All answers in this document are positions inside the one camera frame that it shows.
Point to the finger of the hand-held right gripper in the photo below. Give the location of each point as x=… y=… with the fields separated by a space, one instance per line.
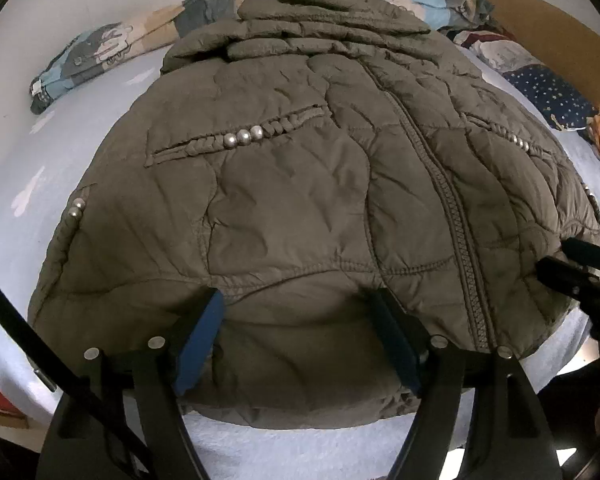
x=565 y=277
x=587 y=255

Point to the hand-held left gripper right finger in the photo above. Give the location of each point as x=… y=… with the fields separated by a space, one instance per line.
x=397 y=345

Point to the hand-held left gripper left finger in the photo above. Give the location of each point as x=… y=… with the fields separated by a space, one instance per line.
x=200 y=340

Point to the olive quilted hooded jacket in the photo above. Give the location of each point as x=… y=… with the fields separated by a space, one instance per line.
x=290 y=200

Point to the navy star-dotted pillow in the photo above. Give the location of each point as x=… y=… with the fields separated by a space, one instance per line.
x=550 y=90

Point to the striped pillow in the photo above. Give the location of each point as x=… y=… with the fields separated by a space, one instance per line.
x=500 y=52

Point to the wooden headboard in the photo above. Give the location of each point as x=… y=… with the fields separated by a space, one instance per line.
x=555 y=25

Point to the bed with light blue sheet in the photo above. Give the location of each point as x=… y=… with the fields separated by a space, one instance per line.
x=20 y=160

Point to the patterned rolled quilt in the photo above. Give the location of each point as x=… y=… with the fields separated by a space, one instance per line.
x=100 y=50

